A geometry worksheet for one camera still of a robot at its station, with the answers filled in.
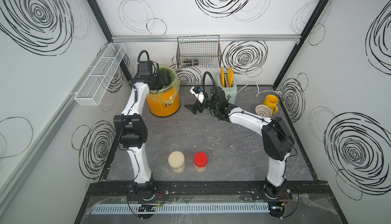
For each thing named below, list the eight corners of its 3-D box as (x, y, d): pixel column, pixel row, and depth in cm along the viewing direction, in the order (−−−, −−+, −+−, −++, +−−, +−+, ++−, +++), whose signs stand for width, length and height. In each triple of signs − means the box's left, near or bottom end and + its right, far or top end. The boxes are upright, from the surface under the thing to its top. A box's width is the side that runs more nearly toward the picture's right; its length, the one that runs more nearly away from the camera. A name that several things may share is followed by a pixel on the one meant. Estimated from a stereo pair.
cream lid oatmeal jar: (170, 174, 81) (167, 166, 71) (172, 159, 86) (169, 150, 76) (185, 174, 81) (183, 166, 71) (186, 159, 86) (184, 150, 76)
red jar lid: (194, 172, 81) (194, 165, 71) (194, 160, 86) (194, 151, 75) (206, 172, 81) (208, 165, 71) (206, 160, 86) (207, 151, 75)
